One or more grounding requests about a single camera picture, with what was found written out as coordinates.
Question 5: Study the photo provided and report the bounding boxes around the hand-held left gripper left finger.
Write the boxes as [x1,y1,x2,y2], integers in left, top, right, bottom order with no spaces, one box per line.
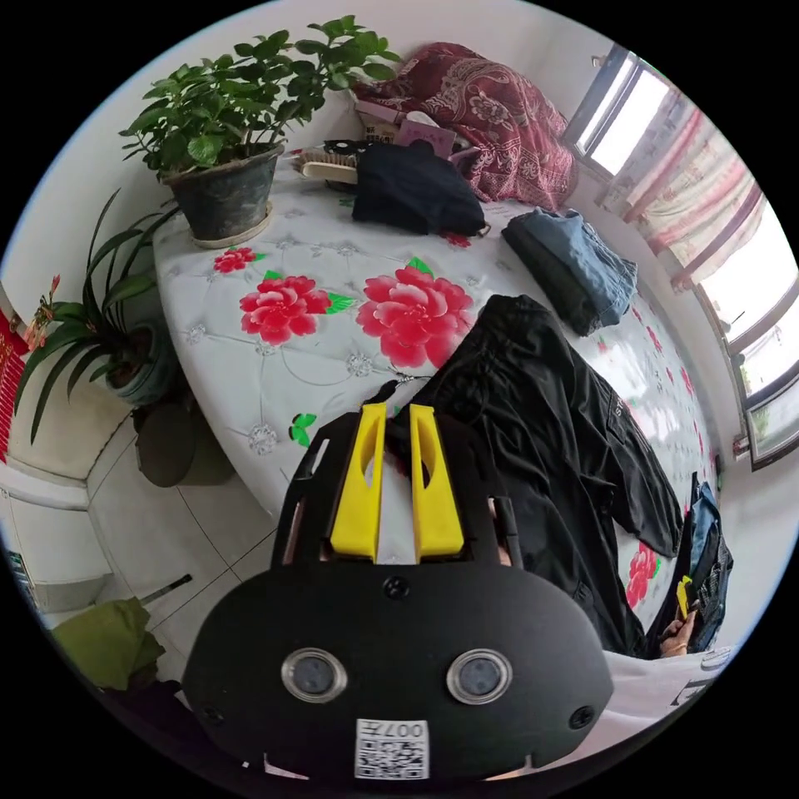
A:
[329,404,388,563]

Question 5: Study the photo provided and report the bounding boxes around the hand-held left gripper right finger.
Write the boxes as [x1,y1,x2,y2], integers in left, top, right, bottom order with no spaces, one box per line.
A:
[409,404,465,563]

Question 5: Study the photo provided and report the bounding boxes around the black pants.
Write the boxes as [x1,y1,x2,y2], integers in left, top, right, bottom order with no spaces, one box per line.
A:
[374,293,685,657]

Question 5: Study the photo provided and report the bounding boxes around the person's right hand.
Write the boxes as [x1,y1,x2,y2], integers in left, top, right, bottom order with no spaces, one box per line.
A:
[658,614,697,658]

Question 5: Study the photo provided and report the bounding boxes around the person's body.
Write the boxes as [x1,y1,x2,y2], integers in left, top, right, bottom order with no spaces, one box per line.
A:
[602,643,735,737]

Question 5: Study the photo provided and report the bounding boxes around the bed with floral sheet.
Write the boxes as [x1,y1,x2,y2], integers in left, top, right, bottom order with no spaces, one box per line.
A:
[151,148,727,632]

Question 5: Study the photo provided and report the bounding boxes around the window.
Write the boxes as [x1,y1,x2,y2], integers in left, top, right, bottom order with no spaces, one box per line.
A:
[564,43,799,473]

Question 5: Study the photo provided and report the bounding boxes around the folded blue jeans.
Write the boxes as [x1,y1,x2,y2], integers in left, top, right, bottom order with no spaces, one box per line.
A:
[501,209,639,337]

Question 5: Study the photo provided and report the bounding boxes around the green cloth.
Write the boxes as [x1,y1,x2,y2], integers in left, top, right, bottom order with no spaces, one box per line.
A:
[51,598,166,691]

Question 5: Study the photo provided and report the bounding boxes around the long-leaved potted plant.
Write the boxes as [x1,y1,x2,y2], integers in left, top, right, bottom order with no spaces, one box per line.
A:
[13,186,188,444]

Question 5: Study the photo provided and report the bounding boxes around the folded black garment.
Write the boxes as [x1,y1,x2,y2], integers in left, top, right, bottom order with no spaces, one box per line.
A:
[351,140,488,236]

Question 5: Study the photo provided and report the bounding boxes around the wooden brush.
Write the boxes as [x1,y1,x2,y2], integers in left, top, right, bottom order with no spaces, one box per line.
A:
[298,158,360,186]

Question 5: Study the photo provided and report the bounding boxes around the purple carton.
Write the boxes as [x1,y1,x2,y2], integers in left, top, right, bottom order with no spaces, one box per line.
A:
[397,118,454,151]

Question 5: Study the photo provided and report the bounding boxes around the broad-leaved potted plant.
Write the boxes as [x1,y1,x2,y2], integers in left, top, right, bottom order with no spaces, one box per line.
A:
[119,15,402,250]

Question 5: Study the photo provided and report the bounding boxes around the dark red patterned blanket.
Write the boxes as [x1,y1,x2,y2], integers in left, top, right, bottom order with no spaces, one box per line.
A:
[352,42,579,213]

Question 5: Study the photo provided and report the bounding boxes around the pink striped curtain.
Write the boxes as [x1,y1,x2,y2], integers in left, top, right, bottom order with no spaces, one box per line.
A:
[623,81,770,295]

